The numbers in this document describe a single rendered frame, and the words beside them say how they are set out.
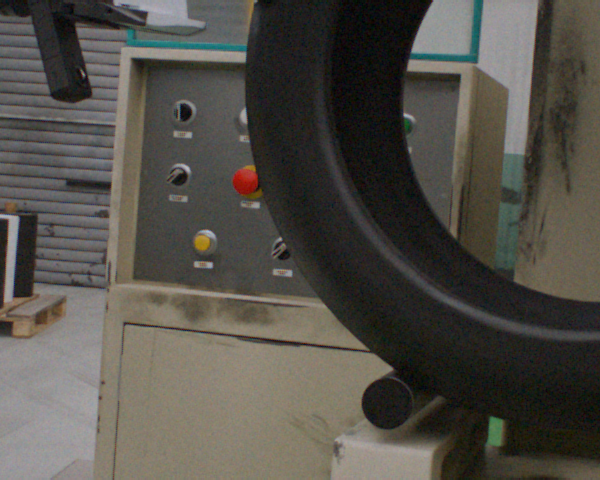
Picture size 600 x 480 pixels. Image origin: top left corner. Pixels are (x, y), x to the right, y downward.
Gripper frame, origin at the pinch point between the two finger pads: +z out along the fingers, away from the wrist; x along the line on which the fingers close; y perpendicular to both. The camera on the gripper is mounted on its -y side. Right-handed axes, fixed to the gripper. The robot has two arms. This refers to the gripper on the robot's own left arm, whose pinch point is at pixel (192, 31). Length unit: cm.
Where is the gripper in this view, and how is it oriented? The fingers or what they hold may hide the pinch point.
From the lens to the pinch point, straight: 121.8
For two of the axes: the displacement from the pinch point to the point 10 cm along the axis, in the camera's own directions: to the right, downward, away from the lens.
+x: 2.9, -0.3, 9.6
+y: 1.8, -9.8, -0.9
